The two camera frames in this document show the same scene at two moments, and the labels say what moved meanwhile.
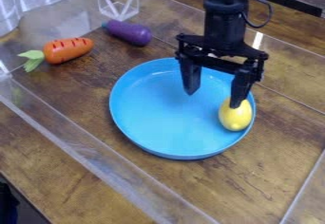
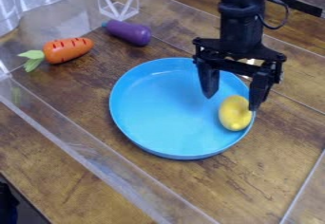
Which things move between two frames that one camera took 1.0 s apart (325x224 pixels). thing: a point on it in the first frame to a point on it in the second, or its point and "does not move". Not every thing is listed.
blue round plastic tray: (169, 121) does not move
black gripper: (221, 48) to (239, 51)
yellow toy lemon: (236, 119) does not move
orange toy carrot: (60, 50) does not move
